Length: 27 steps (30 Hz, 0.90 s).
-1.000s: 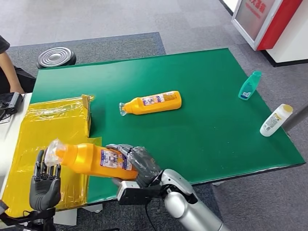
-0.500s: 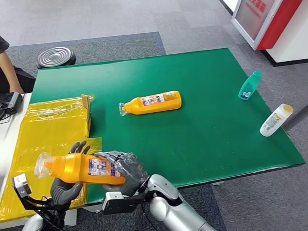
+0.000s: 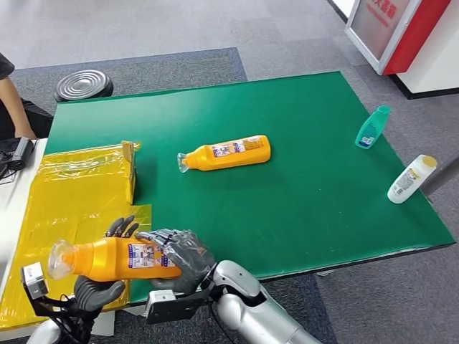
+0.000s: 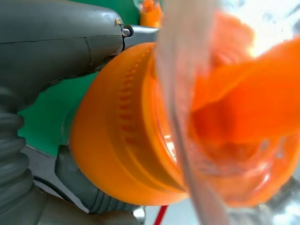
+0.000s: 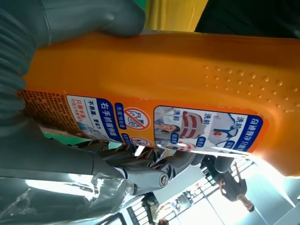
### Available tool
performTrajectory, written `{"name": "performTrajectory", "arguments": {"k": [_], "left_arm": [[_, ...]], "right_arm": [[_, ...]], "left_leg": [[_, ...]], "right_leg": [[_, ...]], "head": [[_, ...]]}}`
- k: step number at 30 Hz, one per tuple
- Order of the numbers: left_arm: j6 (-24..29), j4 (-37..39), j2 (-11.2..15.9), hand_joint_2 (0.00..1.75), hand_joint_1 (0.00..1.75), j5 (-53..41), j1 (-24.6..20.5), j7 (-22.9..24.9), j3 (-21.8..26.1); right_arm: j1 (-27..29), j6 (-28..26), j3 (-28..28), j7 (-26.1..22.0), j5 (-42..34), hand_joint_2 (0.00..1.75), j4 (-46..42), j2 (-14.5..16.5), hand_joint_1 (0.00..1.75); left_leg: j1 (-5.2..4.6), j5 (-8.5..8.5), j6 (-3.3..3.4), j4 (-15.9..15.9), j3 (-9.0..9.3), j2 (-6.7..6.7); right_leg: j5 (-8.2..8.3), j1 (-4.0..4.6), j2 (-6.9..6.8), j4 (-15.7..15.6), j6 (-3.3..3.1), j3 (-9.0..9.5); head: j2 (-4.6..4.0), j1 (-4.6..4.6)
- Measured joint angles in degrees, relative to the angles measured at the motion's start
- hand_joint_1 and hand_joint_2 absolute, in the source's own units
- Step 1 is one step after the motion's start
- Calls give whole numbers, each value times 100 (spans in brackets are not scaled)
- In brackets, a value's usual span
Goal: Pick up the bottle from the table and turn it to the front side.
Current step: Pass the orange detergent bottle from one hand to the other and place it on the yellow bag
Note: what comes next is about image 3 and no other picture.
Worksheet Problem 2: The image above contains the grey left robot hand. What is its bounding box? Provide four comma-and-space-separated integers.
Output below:
73, 214, 140, 313

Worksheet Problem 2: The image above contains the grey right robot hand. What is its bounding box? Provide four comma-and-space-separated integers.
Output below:
135, 229, 216, 296

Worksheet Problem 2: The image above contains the orange bottle with clear cap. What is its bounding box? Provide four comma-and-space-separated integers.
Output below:
47, 236, 183, 282
177, 135, 271, 173

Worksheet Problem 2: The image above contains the teal translucent bottle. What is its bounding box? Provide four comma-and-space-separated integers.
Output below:
355, 105, 391, 150

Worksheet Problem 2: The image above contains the white bottle with yellow cap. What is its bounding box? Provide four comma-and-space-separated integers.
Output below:
387, 154, 439, 205

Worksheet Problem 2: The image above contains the yellow film wrapped box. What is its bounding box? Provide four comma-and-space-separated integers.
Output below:
0, 140, 152, 331

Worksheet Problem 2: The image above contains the black electronic device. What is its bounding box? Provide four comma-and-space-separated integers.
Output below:
0, 136, 35, 172

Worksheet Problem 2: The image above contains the green table mat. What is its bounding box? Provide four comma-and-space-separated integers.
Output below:
43, 71, 456, 305

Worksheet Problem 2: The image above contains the round black stool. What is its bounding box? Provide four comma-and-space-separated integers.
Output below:
54, 70, 114, 103

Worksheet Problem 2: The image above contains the person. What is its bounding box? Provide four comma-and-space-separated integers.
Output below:
0, 52, 54, 141

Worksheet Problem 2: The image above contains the red and white sign stand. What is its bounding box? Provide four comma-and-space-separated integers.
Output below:
345, 0, 452, 77

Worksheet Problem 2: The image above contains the white cabinet with black base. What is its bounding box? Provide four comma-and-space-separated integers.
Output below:
389, 0, 459, 100

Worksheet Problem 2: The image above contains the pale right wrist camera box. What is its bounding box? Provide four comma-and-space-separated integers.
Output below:
145, 286, 213, 325

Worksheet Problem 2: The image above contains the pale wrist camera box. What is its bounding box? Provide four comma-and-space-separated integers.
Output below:
145, 286, 213, 325
20, 262, 49, 300

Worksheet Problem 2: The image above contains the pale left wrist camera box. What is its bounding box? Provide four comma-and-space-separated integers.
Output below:
20, 262, 49, 300

